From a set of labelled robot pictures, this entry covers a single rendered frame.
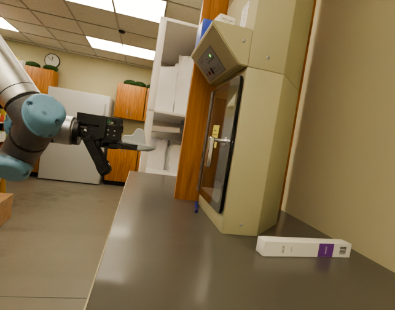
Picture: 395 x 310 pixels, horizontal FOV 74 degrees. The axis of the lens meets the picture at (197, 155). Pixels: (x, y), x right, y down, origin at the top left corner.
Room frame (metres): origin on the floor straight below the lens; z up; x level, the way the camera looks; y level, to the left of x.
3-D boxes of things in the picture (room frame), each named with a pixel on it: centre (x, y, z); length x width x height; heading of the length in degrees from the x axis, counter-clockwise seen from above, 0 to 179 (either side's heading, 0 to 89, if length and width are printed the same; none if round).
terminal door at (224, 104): (0.89, -0.06, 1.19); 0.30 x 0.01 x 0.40; 12
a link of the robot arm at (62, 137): (0.69, 0.35, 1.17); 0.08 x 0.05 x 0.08; 12
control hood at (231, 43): (0.88, -0.01, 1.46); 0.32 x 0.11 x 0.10; 12
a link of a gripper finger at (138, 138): (0.71, 0.16, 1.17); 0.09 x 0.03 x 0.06; 100
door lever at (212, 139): (0.78, -0.05, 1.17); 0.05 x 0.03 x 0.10; 102
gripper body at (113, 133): (0.71, 0.27, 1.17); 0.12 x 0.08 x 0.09; 102
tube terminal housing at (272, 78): (0.92, -0.19, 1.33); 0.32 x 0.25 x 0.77; 12
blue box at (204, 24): (0.97, 0.01, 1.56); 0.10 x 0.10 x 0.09; 12
